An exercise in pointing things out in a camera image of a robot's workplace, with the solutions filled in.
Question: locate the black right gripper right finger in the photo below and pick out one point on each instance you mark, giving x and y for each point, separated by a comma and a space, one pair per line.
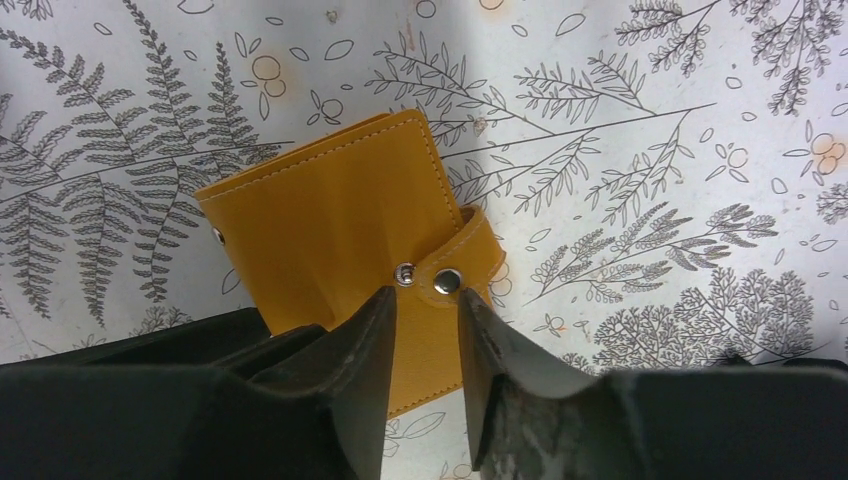
532, 416

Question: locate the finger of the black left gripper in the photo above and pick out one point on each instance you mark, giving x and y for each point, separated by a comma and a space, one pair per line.
239, 343

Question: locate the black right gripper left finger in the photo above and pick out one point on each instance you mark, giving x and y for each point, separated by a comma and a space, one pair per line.
318, 417

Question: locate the yellow leather card holder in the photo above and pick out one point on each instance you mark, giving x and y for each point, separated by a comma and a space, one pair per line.
313, 233

